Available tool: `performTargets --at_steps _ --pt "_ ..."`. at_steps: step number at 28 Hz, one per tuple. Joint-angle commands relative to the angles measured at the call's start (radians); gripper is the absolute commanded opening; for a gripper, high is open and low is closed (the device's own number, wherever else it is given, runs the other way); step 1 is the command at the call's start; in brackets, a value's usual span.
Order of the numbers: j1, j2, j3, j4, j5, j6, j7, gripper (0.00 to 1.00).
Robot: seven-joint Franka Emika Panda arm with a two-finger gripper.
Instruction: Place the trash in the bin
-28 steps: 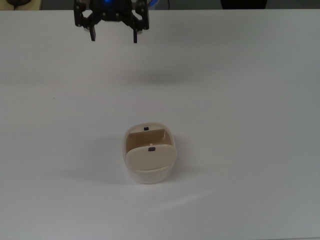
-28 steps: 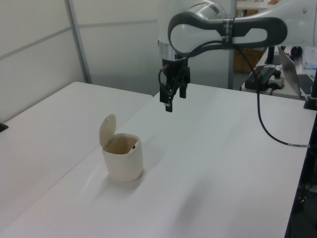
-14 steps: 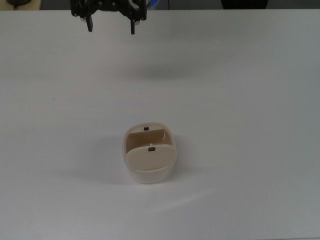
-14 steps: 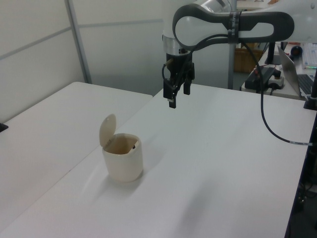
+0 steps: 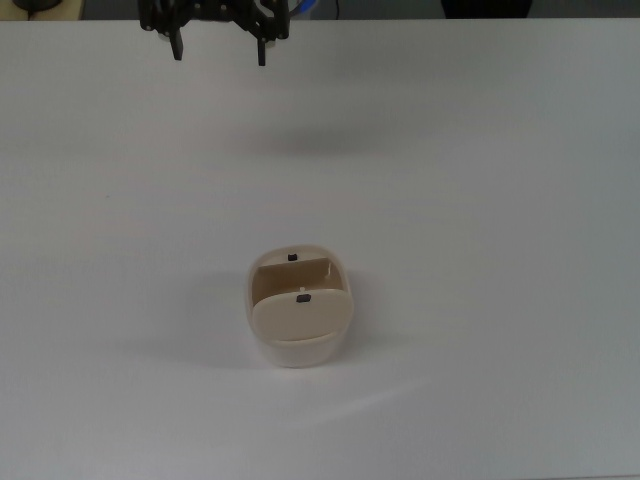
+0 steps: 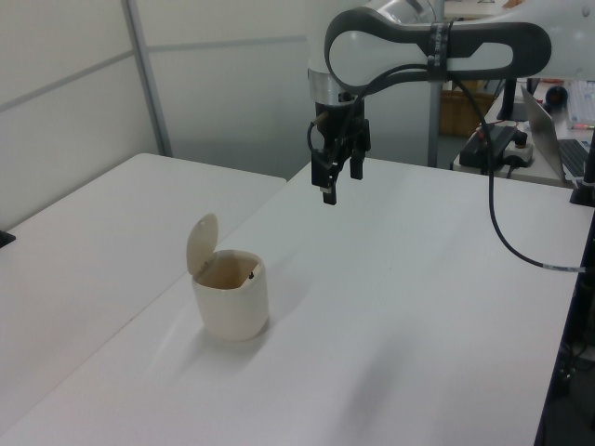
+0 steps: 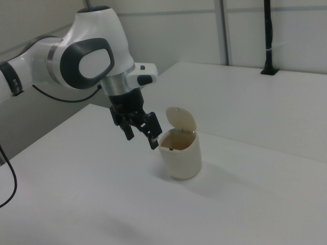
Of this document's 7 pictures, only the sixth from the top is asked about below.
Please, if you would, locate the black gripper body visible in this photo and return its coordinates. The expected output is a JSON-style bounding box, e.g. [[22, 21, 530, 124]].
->
[[313, 91, 372, 157]]

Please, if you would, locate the small white lidded bin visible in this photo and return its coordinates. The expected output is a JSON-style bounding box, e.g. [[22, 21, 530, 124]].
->
[[185, 212, 271, 344]]

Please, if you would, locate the brown cardboard box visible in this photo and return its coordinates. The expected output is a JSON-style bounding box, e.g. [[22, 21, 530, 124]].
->
[[439, 89, 496, 138]]

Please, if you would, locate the black power box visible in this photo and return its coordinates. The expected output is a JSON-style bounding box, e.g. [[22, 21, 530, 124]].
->
[[458, 124, 520, 167]]

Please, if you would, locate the white emergency stop button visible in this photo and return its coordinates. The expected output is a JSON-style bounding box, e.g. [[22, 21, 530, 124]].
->
[[503, 131, 536, 170]]

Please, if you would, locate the black monitor stand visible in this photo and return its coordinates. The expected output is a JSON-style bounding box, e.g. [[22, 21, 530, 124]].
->
[[496, 78, 529, 124]]

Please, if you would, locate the silver laptop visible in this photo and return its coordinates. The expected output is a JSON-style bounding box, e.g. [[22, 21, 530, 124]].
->
[[519, 83, 594, 185]]

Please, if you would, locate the black upright stand pole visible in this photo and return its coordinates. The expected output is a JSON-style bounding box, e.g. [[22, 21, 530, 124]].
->
[[534, 133, 595, 446]]

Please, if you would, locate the thin grey metal post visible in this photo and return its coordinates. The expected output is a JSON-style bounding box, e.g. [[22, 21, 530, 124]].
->
[[426, 79, 443, 169]]

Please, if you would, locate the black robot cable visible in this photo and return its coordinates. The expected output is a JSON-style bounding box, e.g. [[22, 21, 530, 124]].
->
[[305, 62, 587, 275]]

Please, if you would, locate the grey partition post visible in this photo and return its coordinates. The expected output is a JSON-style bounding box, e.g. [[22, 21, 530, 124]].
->
[[121, 0, 174, 159]]

